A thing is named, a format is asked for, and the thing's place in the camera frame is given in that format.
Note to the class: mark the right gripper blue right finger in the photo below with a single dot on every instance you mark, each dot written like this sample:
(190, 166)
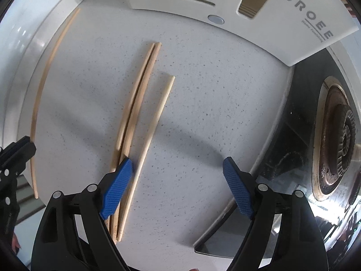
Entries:
(238, 186)

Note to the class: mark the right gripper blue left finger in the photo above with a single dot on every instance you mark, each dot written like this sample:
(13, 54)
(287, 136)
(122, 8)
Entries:
(113, 186)

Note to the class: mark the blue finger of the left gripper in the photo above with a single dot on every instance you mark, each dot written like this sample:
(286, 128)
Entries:
(15, 156)

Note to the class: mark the light bamboo chopstick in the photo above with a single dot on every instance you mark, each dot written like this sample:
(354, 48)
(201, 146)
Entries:
(132, 108)
(41, 95)
(117, 221)

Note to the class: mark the black glass cooktop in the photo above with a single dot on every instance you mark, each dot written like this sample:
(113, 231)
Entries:
(287, 164)

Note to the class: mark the gas stove burner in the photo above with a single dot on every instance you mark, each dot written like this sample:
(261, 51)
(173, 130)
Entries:
(334, 139)

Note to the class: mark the white utensil organizer box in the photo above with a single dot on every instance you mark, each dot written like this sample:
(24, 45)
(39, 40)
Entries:
(290, 30)

